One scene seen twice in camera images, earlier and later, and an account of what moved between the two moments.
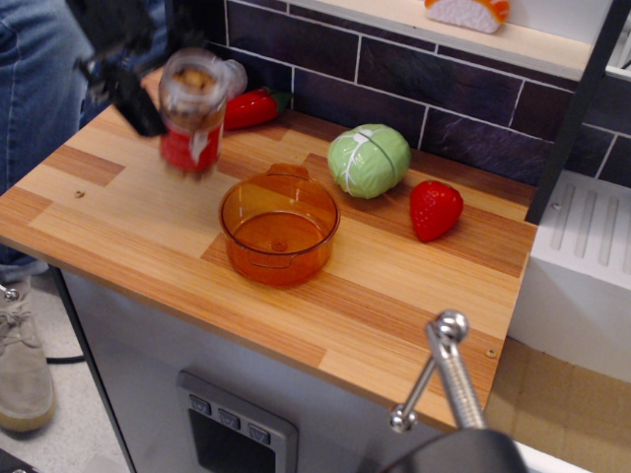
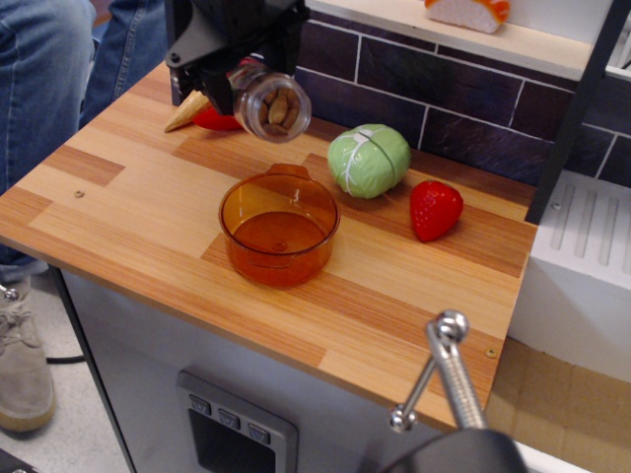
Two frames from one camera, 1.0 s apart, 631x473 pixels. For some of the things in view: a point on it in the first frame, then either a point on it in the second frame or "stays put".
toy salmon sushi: x=484 y=16 stays put
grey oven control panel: x=230 y=433 stays put
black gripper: x=123 y=37 to x=213 y=34
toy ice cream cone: x=235 y=79 to x=188 y=109
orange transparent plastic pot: x=279 y=226 stays put
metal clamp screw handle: x=444 y=333 stays put
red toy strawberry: x=434 y=206 stays put
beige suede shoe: x=27 y=388 stays put
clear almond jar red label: x=194 y=88 to x=270 y=106
